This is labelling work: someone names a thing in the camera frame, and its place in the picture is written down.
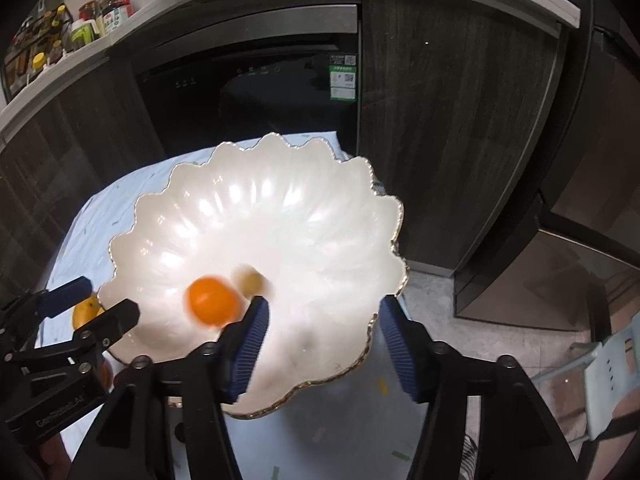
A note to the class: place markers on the tan longan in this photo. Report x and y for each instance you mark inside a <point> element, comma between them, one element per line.
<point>249,282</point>

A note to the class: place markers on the white scalloped gold-rimmed bowl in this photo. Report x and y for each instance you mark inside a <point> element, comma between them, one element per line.
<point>312,224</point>

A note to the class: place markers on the white plastic stool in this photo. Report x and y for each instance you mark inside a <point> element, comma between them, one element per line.
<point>610,371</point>

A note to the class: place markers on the black built-in dishwasher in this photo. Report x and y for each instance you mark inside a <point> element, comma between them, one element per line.
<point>286,71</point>

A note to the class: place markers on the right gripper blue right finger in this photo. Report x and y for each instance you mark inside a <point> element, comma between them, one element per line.
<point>405,342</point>

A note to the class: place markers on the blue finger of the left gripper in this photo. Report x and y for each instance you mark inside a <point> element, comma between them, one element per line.
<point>56,301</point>
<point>106,329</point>

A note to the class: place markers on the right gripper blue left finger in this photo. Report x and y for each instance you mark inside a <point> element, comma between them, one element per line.
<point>240,345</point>

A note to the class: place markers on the black wire spice rack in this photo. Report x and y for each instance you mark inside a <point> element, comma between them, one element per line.
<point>48,33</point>

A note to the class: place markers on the light blue patterned tablecloth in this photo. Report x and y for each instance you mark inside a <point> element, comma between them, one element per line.
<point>324,401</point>

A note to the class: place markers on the green label condiment jar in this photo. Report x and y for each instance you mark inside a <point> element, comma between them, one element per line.
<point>84,32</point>

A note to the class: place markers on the large orange tangerine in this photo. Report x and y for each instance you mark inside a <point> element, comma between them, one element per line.
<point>86,311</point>

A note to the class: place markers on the stainless steel refrigerator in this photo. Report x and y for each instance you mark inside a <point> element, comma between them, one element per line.
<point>563,253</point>

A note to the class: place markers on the soy sauce bottle red label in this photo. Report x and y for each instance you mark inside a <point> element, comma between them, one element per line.
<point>115,13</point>

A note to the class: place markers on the small orange kumquat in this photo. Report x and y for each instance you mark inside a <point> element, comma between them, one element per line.
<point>213,301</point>

